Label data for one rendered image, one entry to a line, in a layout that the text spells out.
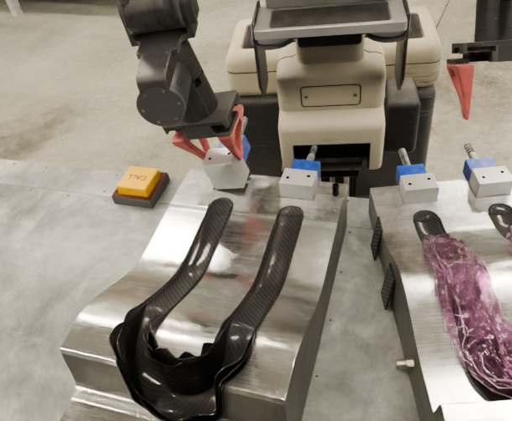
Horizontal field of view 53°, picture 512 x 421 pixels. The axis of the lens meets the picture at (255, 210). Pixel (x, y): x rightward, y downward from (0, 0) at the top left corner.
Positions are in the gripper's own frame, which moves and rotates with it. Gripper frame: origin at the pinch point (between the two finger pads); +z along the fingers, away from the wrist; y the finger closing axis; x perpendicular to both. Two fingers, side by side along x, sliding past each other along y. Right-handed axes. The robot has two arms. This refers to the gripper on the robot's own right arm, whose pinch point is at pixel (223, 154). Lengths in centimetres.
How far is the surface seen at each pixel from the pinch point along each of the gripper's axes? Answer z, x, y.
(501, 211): 17.1, 1.5, 38.2
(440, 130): 118, 131, 20
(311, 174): 5.1, -0.2, 12.7
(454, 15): 135, 251, 24
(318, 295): 6.5, -19.8, 16.7
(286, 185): 4.3, -2.8, 9.4
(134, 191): 7.5, 0.4, -21.2
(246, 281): 4.8, -19.1, 7.2
